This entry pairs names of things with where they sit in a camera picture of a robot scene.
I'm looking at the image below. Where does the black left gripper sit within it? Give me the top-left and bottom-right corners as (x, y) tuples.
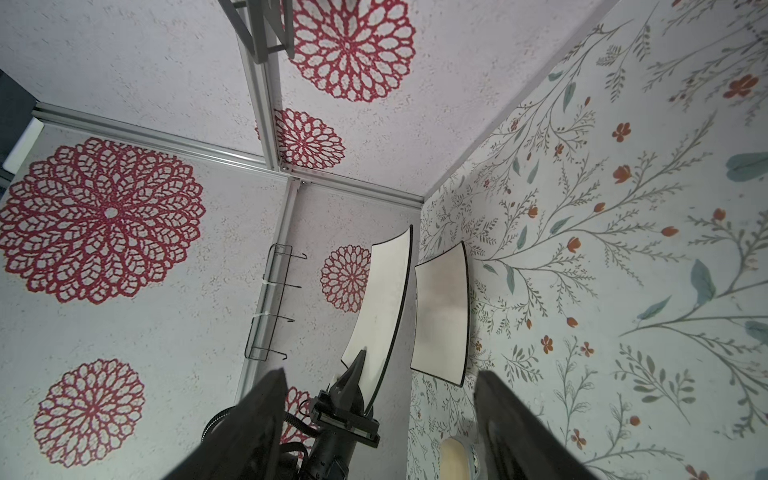
(299, 350), (380, 479)

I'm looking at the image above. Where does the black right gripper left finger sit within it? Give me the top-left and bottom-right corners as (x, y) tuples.
(165, 369), (288, 480)

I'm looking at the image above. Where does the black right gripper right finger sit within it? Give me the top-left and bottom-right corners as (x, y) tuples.
(474, 370), (595, 480)

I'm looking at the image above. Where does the white square plate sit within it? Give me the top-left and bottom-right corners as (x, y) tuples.
(411, 242), (470, 387)
(341, 227), (413, 412)

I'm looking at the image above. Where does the beige glasses case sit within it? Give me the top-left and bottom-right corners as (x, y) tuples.
(439, 436), (476, 480)

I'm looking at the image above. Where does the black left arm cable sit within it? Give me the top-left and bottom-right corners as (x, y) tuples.
(200, 404), (319, 463)

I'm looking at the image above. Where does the black wire wall basket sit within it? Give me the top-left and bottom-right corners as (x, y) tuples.
(244, 243), (308, 362)

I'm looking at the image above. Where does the grey wall shelf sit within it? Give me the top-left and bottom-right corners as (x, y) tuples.
(218, 0), (295, 64)

